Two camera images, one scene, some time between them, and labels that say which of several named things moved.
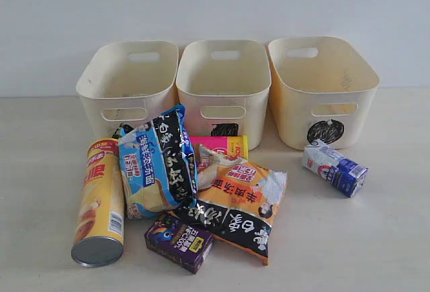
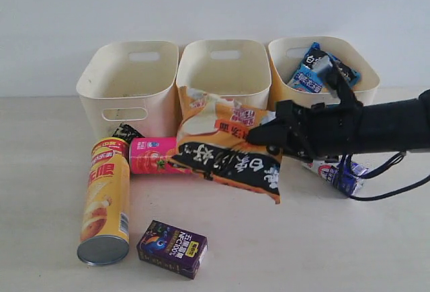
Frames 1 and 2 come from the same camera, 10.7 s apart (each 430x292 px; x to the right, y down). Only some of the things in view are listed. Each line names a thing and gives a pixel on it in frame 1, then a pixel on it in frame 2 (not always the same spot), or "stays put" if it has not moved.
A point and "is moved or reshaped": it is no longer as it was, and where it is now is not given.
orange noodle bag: x=238 y=201 to x=213 y=141
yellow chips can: x=99 y=235 stays put
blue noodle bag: x=158 y=164 to x=307 y=78
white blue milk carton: x=326 y=164 stays put
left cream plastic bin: x=123 y=84 stays put
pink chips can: x=210 y=150 to x=150 y=156
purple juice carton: x=179 y=242 is moved or reshaped
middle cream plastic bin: x=224 y=86 stays put
